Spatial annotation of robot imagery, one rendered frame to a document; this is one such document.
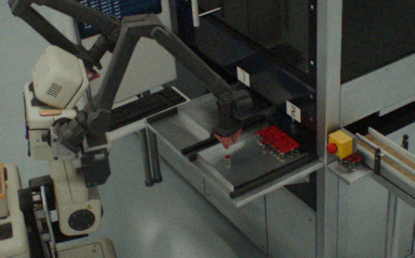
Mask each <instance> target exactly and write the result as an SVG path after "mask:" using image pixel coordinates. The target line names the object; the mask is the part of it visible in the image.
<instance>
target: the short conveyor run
mask: <svg viewBox="0 0 415 258"><path fill-rule="evenodd" d="M368 132H369V134H368V135H366V136H361V135H360V134H359V133H356V137H357V146H356V154H357V156H361V157H362V159H361V160H362V164H363V165H365V167H367V168H369V169H371V170H372V171H373V173H372V176H370V178H372V179H373V180H374V181H377V182H378V183H379V184H380V185H383V187H384V188H386V189H388V190H389V191H390V192H392V193H393V194H395V195H396V196H398V197H399V198H400V199H402V200H403V201H404V202H406V203H408V204H409V205H410V206H411V207H412V208H415V156H414V155H413V154H412V153H410V152H409V151H408V142H407V141H406V140H408V139H409V135H407V134H405V135H403V137H402V138H403V140H402V144H401V145H400V146H399V145H397V144H396V143H395V142H392V141H391V140H390V139H388V138H386V137H385V136H383V135H382V134H381V133H378V132H377V131H376V130H374V129H373V128H368Z"/></svg>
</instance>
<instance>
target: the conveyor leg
mask: <svg viewBox="0 0 415 258"><path fill-rule="evenodd" d="M401 206H402V199H400V198H399V197H398V196H396V195H395V194H393V193H392V192H390V191H388V210H387V220H386V229H385V258H397V255H398V247H399V245H398V239H399V223H400V214H401Z"/></svg>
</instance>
